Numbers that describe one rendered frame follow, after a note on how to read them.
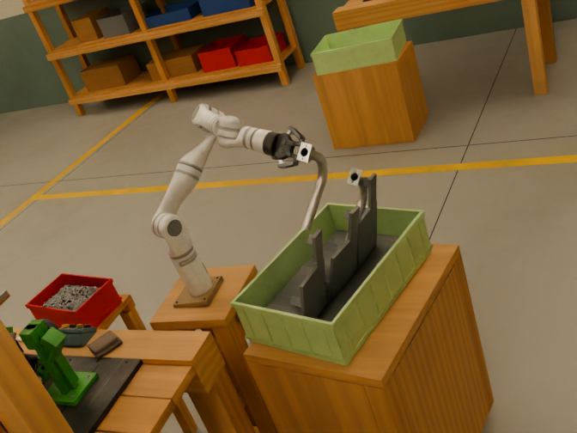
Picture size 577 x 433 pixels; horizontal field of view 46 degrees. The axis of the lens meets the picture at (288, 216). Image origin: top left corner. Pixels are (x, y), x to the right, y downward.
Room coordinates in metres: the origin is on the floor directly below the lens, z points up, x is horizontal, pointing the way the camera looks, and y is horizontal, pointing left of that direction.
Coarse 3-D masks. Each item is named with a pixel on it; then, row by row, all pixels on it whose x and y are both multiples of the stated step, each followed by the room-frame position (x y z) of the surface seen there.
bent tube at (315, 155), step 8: (304, 144) 1.89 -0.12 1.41; (312, 144) 1.87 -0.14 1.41; (304, 152) 1.90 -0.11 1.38; (312, 152) 1.88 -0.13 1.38; (304, 160) 1.86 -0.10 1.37; (320, 160) 1.92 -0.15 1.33; (320, 168) 1.94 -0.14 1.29; (320, 176) 1.94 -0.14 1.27; (320, 184) 1.93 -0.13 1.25; (320, 192) 1.92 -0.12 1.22; (312, 200) 1.91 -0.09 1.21; (312, 208) 1.90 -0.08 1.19; (312, 216) 1.89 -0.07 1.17; (304, 224) 1.88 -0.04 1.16; (312, 224) 1.89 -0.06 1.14
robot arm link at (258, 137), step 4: (256, 132) 2.02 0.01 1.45; (260, 132) 2.01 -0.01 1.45; (264, 132) 2.00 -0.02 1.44; (268, 132) 2.00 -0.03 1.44; (280, 132) 2.05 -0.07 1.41; (252, 136) 2.01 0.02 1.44; (256, 136) 2.00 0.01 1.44; (260, 136) 2.00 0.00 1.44; (264, 136) 1.99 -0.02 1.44; (252, 140) 2.01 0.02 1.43; (256, 140) 2.00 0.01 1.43; (260, 140) 1.99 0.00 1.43; (252, 144) 2.01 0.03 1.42; (256, 144) 1.99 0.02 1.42; (260, 144) 1.98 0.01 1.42; (252, 148) 2.01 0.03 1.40; (256, 148) 2.00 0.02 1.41; (260, 148) 1.98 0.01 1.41; (260, 152) 2.00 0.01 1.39; (272, 156) 2.03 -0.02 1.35; (276, 160) 2.03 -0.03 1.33
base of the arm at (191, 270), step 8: (192, 248) 2.20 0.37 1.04; (192, 256) 2.18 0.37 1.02; (176, 264) 2.18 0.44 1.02; (184, 264) 2.16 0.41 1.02; (192, 264) 2.17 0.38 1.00; (200, 264) 2.19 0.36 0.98; (184, 272) 2.17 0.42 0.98; (192, 272) 2.16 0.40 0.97; (200, 272) 2.17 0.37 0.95; (184, 280) 2.18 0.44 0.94; (192, 280) 2.16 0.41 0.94; (200, 280) 2.17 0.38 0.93; (208, 280) 2.19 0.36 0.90; (192, 288) 2.16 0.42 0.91; (200, 288) 2.16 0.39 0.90; (208, 288) 2.17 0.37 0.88
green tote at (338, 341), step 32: (320, 224) 2.27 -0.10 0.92; (384, 224) 2.16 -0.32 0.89; (416, 224) 2.00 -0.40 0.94; (288, 256) 2.12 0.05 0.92; (384, 256) 1.86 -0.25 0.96; (416, 256) 1.97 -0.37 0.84; (256, 288) 1.98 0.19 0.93; (384, 288) 1.81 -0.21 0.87; (256, 320) 1.85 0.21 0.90; (288, 320) 1.74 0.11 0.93; (320, 320) 1.65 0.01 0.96; (352, 320) 1.68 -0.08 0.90; (320, 352) 1.68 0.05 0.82; (352, 352) 1.64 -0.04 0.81
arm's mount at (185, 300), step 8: (216, 280) 2.21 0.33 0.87; (184, 288) 2.26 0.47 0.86; (216, 288) 2.18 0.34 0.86; (184, 296) 2.20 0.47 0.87; (192, 296) 2.17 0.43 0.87; (200, 296) 2.15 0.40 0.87; (208, 296) 2.13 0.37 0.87; (176, 304) 2.16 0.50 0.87; (184, 304) 2.15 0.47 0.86; (192, 304) 2.13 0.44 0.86; (200, 304) 2.12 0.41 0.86; (208, 304) 2.10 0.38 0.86
